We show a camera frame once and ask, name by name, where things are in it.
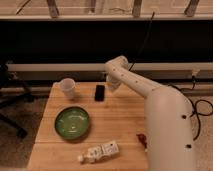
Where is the green bowl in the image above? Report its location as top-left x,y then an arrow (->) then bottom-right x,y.
54,106 -> 90,140

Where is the black floor cable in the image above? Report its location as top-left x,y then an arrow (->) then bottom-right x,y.
168,74 -> 213,141

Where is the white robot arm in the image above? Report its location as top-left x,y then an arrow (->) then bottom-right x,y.
105,56 -> 197,171

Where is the white plastic cup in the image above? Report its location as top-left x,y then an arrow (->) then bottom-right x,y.
59,78 -> 75,99

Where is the black hanging cable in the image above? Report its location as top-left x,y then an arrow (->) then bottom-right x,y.
128,11 -> 156,72

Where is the black office chair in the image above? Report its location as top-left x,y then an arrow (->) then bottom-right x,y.
0,63 -> 34,138

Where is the white plastic bottle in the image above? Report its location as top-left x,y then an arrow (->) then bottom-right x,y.
77,141 -> 120,163

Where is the black eraser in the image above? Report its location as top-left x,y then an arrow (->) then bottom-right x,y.
95,85 -> 105,102

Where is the white baseboard rail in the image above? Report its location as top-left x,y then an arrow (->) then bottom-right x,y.
8,62 -> 213,80

